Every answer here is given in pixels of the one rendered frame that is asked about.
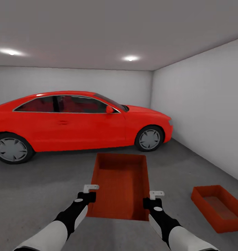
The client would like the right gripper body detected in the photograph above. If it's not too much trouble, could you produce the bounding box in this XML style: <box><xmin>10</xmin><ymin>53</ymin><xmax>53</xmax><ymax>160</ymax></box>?
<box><xmin>143</xmin><ymin>198</ymin><xmax>162</xmax><ymax>209</ymax></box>

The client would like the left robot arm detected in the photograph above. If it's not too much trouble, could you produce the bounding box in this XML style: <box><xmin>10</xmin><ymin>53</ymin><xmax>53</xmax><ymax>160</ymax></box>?
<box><xmin>13</xmin><ymin>184</ymin><xmax>99</xmax><ymax>251</ymax></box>

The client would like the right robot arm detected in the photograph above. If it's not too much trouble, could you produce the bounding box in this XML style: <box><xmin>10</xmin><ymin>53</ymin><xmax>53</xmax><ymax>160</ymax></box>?
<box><xmin>143</xmin><ymin>191</ymin><xmax>219</xmax><ymax>251</ymax></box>

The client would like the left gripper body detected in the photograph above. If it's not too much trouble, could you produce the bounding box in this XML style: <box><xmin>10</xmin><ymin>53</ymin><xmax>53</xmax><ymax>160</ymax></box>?
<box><xmin>78</xmin><ymin>192</ymin><xmax>96</xmax><ymax>203</ymax></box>

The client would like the storage box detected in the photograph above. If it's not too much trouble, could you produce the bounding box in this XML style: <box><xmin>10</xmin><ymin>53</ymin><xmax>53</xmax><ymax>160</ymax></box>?
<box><xmin>86</xmin><ymin>153</ymin><xmax>151</xmax><ymax>221</ymax></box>
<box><xmin>191</xmin><ymin>185</ymin><xmax>238</xmax><ymax>233</ymax></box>

